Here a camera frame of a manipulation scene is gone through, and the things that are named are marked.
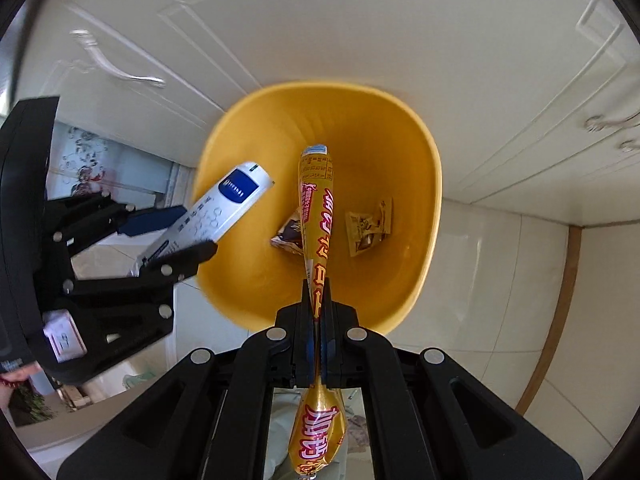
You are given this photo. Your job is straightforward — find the yellow trash bin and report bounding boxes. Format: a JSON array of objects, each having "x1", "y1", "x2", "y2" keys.
[{"x1": 193, "y1": 81, "x2": 442, "y2": 334}]

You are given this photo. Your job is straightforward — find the cabinet door handle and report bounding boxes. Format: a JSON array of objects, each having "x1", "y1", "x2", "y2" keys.
[{"x1": 70, "y1": 29, "x2": 166, "y2": 88}]

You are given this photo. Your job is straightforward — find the green snack packet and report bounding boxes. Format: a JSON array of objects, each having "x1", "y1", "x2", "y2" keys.
[{"x1": 345, "y1": 197, "x2": 393, "y2": 257}]

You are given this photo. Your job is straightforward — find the brown snack packet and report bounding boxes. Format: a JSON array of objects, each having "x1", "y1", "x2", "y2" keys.
[{"x1": 270, "y1": 210, "x2": 303, "y2": 256}]

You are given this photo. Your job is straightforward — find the person left hand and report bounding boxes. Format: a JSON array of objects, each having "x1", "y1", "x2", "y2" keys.
[{"x1": 0, "y1": 362, "x2": 41, "y2": 411}]

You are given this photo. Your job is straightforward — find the white blue paste tube pouch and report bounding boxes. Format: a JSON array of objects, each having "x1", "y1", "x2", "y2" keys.
[{"x1": 132, "y1": 162, "x2": 273, "y2": 275}]

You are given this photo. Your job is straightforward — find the yellow biscuit wrapper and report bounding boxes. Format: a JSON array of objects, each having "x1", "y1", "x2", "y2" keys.
[{"x1": 288, "y1": 144, "x2": 346, "y2": 479}]

